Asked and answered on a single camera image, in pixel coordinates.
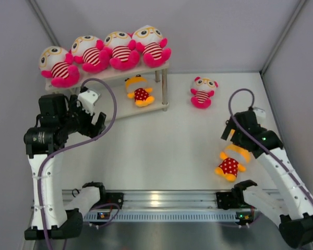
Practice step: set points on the white two-tier shelf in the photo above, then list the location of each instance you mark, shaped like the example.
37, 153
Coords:
156, 77

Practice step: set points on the wall corner metal strip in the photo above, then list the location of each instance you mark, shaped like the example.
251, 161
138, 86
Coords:
41, 18
298, 9

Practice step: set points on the grey slotted cable duct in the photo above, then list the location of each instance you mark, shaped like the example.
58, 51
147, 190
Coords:
159, 216

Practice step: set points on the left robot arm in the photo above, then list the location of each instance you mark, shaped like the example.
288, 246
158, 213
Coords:
51, 219

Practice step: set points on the right black mount plate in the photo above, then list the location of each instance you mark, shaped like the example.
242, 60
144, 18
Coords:
226, 200

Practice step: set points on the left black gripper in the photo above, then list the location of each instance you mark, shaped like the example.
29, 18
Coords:
89, 129

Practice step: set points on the orange plush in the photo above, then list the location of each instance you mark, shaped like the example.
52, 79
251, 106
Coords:
233, 160
138, 90

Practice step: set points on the left black mount plate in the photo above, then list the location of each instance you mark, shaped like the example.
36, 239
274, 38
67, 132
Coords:
110, 197

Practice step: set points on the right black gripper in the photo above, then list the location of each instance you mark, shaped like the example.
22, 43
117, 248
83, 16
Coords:
233, 139

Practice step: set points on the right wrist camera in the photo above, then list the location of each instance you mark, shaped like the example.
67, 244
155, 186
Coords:
260, 114

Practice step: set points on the aluminium rail base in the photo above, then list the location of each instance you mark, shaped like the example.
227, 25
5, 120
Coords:
171, 200

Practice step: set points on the pink panda plush top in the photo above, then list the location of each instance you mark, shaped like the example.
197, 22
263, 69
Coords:
202, 90

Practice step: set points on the pink panda plush face down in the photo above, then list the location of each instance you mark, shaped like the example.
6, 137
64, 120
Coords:
87, 51

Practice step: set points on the black mount plate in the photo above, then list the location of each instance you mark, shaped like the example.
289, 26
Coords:
110, 197
226, 200

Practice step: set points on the wall corner metal strip right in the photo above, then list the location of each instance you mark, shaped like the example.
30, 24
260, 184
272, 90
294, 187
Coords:
298, 9

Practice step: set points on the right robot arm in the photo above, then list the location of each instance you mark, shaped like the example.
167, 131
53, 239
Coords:
294, 214

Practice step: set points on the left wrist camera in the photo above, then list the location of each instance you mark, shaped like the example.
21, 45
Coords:
87, 100

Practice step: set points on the wall corner metal strip left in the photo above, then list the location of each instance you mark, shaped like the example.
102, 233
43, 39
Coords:
41, 18

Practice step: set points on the orange plush top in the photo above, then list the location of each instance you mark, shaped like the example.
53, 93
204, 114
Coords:
138, 90

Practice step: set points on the orange plush bottom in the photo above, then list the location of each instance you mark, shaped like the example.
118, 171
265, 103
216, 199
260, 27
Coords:
233, 160

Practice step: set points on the pink panda plush with glasses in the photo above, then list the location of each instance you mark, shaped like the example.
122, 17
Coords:
151, 44

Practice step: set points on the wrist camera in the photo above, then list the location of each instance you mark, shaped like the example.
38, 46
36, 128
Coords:
260, 114
87, 100

